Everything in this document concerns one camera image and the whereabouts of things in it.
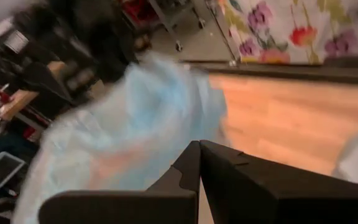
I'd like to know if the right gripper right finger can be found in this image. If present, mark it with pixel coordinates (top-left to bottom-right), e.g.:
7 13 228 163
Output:
199 139 358 224

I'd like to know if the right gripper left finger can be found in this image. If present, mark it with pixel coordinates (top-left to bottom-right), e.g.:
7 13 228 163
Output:
38 139 202 224

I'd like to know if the long bright blue trash bag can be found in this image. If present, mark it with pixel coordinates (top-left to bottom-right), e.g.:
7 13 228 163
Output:
11 52 229 224

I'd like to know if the wooden side table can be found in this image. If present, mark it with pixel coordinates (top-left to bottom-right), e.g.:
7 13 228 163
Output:
0 60 67 122

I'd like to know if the red cloth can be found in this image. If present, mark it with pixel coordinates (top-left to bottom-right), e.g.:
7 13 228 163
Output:
121 0 158 24

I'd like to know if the white plastic tray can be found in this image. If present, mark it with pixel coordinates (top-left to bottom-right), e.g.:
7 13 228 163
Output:
0 151 27 190

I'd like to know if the floral printed cloth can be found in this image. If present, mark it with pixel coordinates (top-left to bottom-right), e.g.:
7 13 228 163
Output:
218 0 358 65

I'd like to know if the metal wire rack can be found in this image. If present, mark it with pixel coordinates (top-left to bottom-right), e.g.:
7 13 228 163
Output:
147 0 241 67

